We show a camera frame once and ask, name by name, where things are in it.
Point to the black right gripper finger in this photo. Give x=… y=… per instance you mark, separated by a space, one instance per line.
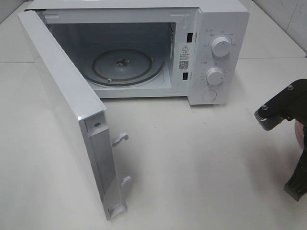
x=296 y=187

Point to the pink plate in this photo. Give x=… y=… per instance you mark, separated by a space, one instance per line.
x=299 y=133

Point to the white microwave door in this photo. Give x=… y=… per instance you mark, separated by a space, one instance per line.
x=80 y=112

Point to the round door release button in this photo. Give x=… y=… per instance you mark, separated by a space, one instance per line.
x=209 y=95

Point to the white lower microwave knob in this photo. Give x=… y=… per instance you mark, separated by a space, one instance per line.
x=214 y=76

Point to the white microwave knob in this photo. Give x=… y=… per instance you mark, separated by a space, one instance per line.
x=221 y=46
x=214 y=76

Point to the white upper microwave knob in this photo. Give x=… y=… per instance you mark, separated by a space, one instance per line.
x=221 y=46

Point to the white microwave oven body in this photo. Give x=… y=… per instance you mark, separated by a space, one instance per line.
x=84 y=26

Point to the white warning label sticker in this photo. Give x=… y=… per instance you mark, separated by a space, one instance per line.
x=184 y=51

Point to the glass microwave turntable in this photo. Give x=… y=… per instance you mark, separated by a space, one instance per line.
x=120 y=67

